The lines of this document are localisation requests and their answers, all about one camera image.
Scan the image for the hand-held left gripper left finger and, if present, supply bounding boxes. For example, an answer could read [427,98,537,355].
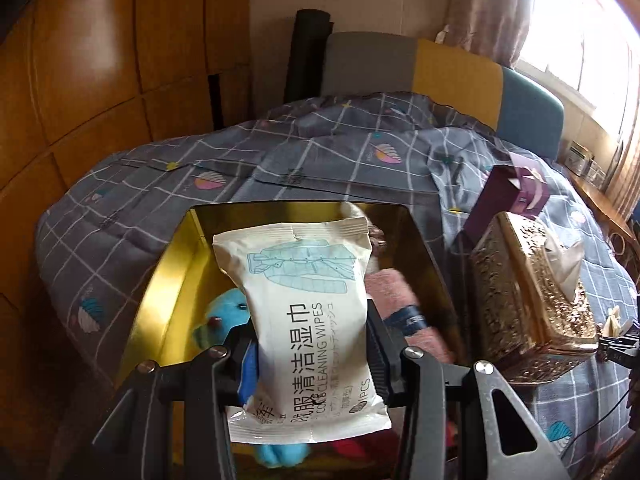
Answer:
[62,330,263,480]

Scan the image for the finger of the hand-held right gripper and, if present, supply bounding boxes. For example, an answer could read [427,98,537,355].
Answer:
[597,332,640,368]

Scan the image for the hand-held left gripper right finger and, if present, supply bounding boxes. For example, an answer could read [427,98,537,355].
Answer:
[366,299,573,480]

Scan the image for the beige fabric piece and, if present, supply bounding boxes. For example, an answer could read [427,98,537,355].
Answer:
[602,305,626,338]

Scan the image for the white wet wipes pack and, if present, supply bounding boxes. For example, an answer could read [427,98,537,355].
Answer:
[212,208,392,445]

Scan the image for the gold metal box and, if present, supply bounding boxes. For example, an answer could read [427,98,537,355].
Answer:
[114,201,471,480]

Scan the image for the blue plush toy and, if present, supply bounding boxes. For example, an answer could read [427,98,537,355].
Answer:
[192,287,313,471]

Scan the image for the pink towel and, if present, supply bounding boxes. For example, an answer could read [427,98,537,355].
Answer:
[364,269,453,363]

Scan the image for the white tissue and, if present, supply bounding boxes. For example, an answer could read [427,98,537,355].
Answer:
[542,237,586,296]

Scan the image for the gold ornate tissue box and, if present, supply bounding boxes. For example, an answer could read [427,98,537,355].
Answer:
[470,211,601,385]

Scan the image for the wooden desk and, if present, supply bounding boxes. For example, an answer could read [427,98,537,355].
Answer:
[562,165,640,261]

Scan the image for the cream mesh cloth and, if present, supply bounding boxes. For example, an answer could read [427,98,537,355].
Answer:
[340,202,373,231]

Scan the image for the beige curtain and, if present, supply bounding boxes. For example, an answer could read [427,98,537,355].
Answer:
[442,0,538,61]
[600,145,640,221]

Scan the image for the purple box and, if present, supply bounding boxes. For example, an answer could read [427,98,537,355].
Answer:
[467,152,551,241]

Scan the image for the grey plaid pillow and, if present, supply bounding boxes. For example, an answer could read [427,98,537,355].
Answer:
[252,130,441,196]

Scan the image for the clear storage containers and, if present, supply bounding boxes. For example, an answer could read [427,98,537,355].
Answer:
[564,141,608,183]

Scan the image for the grey plaid quilt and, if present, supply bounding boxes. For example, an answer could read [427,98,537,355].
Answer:
[35,91,640,480]

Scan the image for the teal yellow grey headboard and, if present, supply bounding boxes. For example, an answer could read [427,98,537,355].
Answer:
[320,31,566,161]

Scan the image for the black rolled mat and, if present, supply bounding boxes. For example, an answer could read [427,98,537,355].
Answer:
[284,8,335,106]

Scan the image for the window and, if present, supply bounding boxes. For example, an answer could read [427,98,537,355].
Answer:
[515,0,640,136]

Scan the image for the wooden wardrobe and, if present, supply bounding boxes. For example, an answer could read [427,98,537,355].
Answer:
[0,0,251,311]

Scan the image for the black cable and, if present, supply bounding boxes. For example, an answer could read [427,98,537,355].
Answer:
[570,392,640,451]

